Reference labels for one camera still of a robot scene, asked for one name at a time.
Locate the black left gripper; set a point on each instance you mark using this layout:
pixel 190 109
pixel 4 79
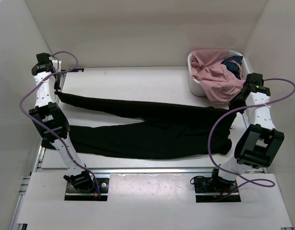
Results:
pixel 57 86

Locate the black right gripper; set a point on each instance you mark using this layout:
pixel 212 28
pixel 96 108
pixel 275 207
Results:
pixel 233 104

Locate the black trousers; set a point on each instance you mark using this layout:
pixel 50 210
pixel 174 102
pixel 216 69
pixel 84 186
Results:
pixel 162 131

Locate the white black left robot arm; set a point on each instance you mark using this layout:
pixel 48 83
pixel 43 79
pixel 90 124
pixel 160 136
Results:
pixel 53 125

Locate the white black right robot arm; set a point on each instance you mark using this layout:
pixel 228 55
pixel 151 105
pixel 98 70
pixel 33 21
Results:
pixel 261 141

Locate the navy garment in basket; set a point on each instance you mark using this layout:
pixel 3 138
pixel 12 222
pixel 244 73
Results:
pixel 233 64

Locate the blue label sticker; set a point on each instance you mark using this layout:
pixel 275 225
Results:
pixel 78 70

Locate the pink garment in basket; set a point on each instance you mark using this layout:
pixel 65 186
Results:
pixel 216 74

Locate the white laundry basket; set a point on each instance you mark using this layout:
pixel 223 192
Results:
pixel 243 69

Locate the white front cover panel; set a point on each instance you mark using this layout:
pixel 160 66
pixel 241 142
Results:
pixel 149 202

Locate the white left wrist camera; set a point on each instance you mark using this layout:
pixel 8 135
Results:
pixel 56 63

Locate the aluminium frame rail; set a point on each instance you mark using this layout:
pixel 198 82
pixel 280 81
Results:
pixel 159 84

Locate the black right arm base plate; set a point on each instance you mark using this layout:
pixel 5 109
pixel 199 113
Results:
pixel 206 191

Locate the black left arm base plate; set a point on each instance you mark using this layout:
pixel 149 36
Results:
pixel 93 194

